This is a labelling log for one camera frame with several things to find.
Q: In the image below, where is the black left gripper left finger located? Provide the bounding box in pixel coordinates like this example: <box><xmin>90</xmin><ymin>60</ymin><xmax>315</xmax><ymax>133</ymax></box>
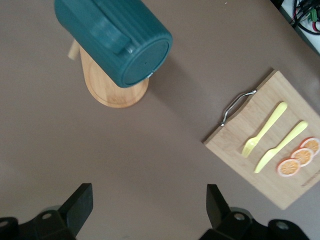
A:
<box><xmin>0</xmin><ymin>183</ymin><xmax>94</xmax><ymax>240</ymax></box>

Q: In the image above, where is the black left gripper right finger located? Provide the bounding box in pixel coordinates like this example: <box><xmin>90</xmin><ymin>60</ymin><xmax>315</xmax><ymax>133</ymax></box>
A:
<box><xmin>199</xmin><ymin>184</ymin><xmax>311</xmax><ymax>240</ymax></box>

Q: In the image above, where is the teal cup yellow inside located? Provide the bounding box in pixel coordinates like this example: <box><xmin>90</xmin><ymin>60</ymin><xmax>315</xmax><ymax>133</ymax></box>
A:
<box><xmin>54</xmin><ymin>0</ymin><xmax>174</xmax><ymax>88</ymax></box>

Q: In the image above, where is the wooden cup rack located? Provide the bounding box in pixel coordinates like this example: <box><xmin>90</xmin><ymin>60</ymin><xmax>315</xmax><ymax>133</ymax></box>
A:
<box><xmin>67</xmin><ymin>41</ymin><xmax>150</xmax><ymax>109</ymax></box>

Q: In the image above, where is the yellow plastic knife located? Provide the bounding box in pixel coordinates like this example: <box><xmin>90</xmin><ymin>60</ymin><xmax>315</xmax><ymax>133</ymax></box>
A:
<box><xmin>254</xmin><ymin>120</ymin><xmax>309</xmax><ymax>174</ymax></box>

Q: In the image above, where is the yellow plastic fork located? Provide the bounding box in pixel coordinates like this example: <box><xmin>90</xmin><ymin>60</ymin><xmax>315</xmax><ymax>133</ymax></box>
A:
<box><xmin>241</xmin><ymin>101</ymin><xmax>288</xmax><ymax>159</ymax></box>

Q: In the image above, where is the brown table cover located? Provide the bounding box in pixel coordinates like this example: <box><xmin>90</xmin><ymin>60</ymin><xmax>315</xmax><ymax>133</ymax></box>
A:
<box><xmin>0</xmin><ymin>0</ymin><xmax>320</xmax><ymax>240</ymax></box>

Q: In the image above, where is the green plug connector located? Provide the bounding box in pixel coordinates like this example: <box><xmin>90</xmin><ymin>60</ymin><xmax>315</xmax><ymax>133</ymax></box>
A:
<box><xmin>307</xmin><ymin>8</ymin><xmax>320</xmax><ymax>23</ymax></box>

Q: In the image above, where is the bamboo cutting board metal handle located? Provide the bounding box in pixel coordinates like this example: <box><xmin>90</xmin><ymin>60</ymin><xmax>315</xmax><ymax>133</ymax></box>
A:
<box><xmin>201</xmin><ymin>69</ymin><xmax>320</xmax><ymax>211</ymax></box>

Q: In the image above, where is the tangled cable bundle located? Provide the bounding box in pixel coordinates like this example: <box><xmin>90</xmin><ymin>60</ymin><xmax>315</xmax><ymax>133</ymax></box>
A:
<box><xmin>287</xmin><ymin>0</ymin><xmax>320</xmax><ymax>36</ymax></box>

